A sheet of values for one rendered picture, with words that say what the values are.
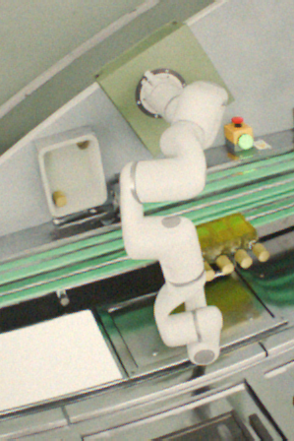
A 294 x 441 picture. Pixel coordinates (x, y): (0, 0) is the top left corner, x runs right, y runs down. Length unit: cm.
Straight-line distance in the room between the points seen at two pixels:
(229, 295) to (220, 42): 77
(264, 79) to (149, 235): 93
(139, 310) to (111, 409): 39
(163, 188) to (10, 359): 74
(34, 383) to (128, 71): 88
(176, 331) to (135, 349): 31
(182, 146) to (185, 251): 20
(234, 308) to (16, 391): 66
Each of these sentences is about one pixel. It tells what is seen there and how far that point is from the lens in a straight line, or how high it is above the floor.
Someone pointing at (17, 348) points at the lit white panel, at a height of 108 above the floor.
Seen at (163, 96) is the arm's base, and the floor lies 96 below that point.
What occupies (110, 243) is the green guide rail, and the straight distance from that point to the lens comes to 176.
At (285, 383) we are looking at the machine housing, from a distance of 157.
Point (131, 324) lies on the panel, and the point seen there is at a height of 111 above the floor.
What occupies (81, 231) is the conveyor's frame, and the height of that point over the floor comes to 86.
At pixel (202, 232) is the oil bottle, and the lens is 178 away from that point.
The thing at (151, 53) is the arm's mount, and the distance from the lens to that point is 169.
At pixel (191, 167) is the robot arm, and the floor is 140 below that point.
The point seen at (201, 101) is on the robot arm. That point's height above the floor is 124.
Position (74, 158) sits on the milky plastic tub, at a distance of 180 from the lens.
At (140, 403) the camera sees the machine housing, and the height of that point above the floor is 139.
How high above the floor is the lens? 239
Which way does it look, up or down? 55 degrees down
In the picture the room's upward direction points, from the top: 145 degrees clockwise
